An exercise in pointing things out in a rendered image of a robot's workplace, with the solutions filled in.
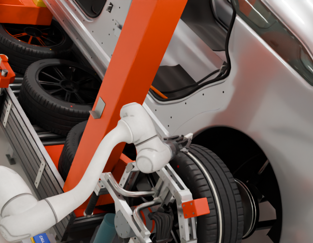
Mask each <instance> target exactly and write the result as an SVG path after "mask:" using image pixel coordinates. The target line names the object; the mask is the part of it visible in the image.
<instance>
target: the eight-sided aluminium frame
mask: <svg viewBox="0 0 313 243"><path fill-rule="evenodd" d="M156 173H157V174H158V175H159V177H161V179H162V180H163V182H164V183H165V185H166V186H167V187H168V188H169V189H170V192H171V193H172V194H173V196H174V197H175V199H176V202H177V213H178V222H179V232H180V240H181V243H197V238H196V228H195V220H194V217H191V218H184V214H183V209H182V203H183V202H187V201H191V200H193V198H192V194H191V192H190V190H189V189H188V188H187V187H186V186H185V184H184V183H183V182H182V180H181V179H180V178H179V177H178V175H177V174H176V173H175V171H174V170H173V168H172V167H171V166H170V163H167V165H166V166H165V167H163V168H162V169H160V170H158V171H156ZM138 174H139V169H138V168H137V166H136V162H129V163H128V164H127V166H126V169H125V171H124V173H123V175H122V177H121V180H120V182H119V185H120V187H122V188H123V189H124V190H127V191H131V189H132V187H133V184H134V182H135V180H136V178H137V176H138ZM122 196H123V195H122ZM123 198H124V199H125V201H126V203H127V204H128V205H129V201H128V197H126V196H123ZM119 210H120V209H119V207H118V206H117V204H116V202H115V211H116V213H117V212H118V211H119ZM130 238H131V237H129V238H122V237H120V236H119V235H118V239H119V240H120V243H128V242H129V240H130Z"/></svg>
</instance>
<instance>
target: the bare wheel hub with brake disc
mask: <svg viewBox="0 0 313 243"><path fill-rule="evenodd" d="M234 180H235V183H236V184H237V187H238V190H239V192H240V194H239V195H240V196H241V202H242V205H243V207H242V208H243V212H244V213H243V215H244V220H243V221H244V225H243V226H244V231H243V237H245V236H247V235H248V234H249V233H250V232H251V231H252V229H253V228H254V225H255V222H256V218H257V209H256V204H255V200H254V197H253V195H252V193H251V191H250V190H249V188H248V187H247V186H246V185H245V184H244V183H243V182H242V181H240V180H239V179H236V178H234ZM243 237H242V238H243Z"/></svg>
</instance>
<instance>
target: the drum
mask: <svg viewBox="0 0 313 243"><path fill-rule="evenodd" d="M136 207H137V206H132V207H130V209H131V210H132V212H133V211H134V209H135V208H136ZM151 212H155V211H154V209H153V208H152V207H149V208H146V209H143V210H141V211H140V212H139V216H140V218H141V219H142V221H143V223H144V224H145V226H146V227H147V229H148V230H149V231H150V233H156V223H155V221H154V220H150V219H149V217H148V214H149V213H151ZM114 225H115V229H116V231H117V233H118V235H119V236H120V237H122V238H129V237H136V234H135V233H134V231H133V230H132V228H131V226H130V225H129V223H128V222H127V220H126V218H125V217H124V215H123V214H122V212H121V211H120V210H119V211H118V212H117V213H116V215H115V218H114Z"/></svg>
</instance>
